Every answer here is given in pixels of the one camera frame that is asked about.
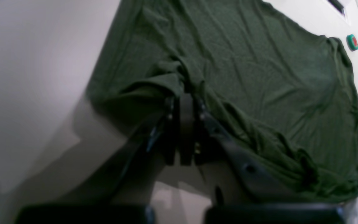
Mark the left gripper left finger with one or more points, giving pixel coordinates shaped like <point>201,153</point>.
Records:
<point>118,192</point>

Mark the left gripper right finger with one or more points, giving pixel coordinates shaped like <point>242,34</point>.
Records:
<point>242,191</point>

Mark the dark green t-shirt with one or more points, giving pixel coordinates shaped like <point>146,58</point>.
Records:
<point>284,94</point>

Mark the green tape roll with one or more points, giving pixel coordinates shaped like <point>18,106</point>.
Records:
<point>352,42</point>

